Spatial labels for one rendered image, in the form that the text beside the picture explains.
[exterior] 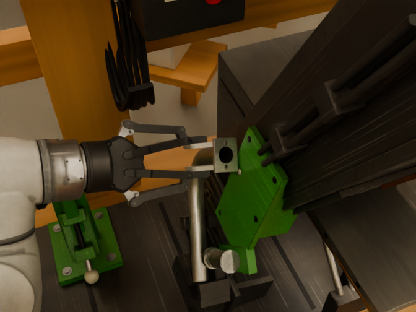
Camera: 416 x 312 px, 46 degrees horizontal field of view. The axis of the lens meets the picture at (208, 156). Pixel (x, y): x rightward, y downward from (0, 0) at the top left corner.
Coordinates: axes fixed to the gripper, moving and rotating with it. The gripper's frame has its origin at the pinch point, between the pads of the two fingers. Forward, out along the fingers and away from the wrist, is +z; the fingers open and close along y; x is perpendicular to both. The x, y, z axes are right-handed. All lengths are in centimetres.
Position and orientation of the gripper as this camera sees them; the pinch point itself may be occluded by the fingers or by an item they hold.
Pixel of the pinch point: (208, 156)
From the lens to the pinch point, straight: 79.0
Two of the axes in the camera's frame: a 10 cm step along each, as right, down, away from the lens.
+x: -4.3, -0.1, 9.0
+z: 9.0, -0.8, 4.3
